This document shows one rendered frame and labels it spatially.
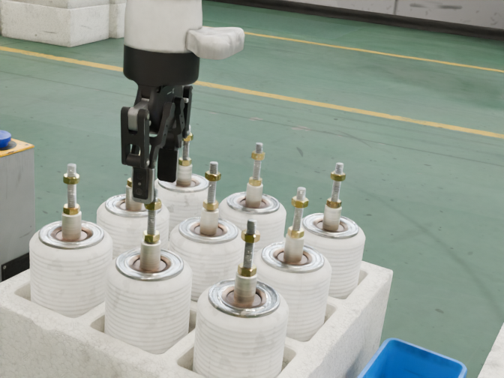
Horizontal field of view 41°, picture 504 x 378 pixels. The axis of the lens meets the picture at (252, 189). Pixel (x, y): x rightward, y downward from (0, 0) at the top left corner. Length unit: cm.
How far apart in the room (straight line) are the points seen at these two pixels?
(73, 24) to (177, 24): 284
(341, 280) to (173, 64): 39
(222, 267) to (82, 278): 17
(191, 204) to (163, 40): 37
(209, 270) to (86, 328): 16
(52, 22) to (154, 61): 286
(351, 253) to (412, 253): 62
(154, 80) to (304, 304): 31
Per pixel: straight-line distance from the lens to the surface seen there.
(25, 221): 97
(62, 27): 348
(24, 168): 94
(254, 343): 68
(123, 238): 88
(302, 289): 77
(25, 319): 82
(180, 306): 75
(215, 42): 62
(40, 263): 81
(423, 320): 124
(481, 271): 148
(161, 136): 67
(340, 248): 87
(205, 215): 83
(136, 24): 65
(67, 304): 82
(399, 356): 95
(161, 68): 65
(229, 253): 82
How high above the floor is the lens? 61
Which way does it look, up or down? 21 degrees down
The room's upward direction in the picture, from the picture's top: 6 degrees clockwise
